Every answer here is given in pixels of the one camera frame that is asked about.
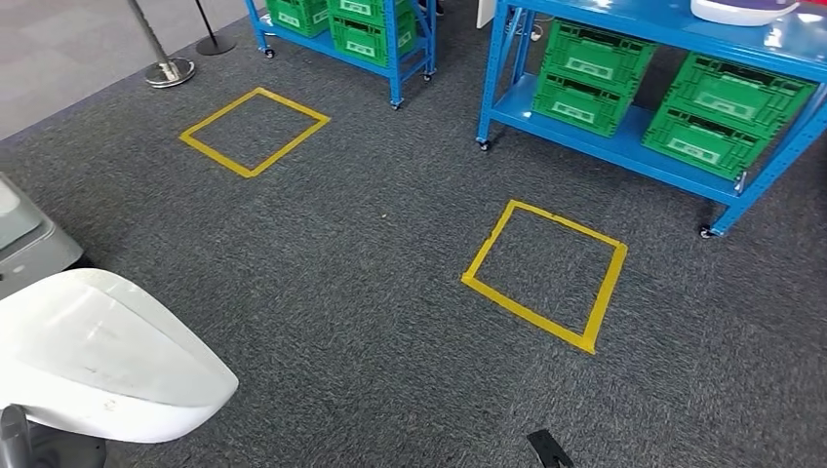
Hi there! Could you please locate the blue metal shelf rack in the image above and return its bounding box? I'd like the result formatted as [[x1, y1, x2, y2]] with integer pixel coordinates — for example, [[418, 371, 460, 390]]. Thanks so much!
[[244, 0, 438, 110], [476, 0, 827, 239]]

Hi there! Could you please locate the black robot body part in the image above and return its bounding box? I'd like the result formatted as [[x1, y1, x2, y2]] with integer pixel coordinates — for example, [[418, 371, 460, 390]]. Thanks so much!
[[526, 429, 576, 468]]

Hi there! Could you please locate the yellow floor tape square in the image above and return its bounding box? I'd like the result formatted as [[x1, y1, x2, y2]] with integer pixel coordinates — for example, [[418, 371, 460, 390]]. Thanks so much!
[[460, 198, 629, 357]]

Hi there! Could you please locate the black thin stanchion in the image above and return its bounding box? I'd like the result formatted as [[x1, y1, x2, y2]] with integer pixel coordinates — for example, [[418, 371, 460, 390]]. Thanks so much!
[[193, 0, 238, 57]]

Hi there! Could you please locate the chrome barrier stanchion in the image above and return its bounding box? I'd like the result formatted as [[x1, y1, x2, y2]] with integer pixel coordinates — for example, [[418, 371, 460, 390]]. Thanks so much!
[[126, 0, 196, 90]]

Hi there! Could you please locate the grey box machine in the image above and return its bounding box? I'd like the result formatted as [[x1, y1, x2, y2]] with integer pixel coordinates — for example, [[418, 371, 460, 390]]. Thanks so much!
[[0, 171, 85, 301]]

